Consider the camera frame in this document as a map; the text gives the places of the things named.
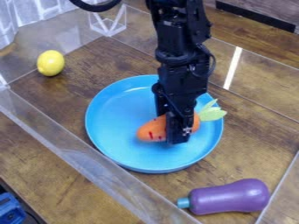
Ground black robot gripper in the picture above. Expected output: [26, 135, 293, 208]
[145, 0, 215, 116]

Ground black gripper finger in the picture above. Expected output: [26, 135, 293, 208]
[165, 100, 196, 144]

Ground orange toy carrot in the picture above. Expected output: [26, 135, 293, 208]
[136, 100, 227, 142]

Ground blue round plate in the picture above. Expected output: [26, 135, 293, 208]
[85, 74, 224, 173]

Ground yellow toy lemon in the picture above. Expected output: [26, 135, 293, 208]
[36, 50, 65, 77]

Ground purple toy eggplant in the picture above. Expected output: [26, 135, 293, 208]
[176, 178, 269, 215]

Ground blue object at corner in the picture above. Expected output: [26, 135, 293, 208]
[0, 192, 25, 224]

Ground clear acrylic corner bracket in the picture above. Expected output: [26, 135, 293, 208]
[88, 3, 126, 37]

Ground clear acrylic enclosure wall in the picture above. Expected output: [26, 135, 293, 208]
[0, 0, 299, 224]

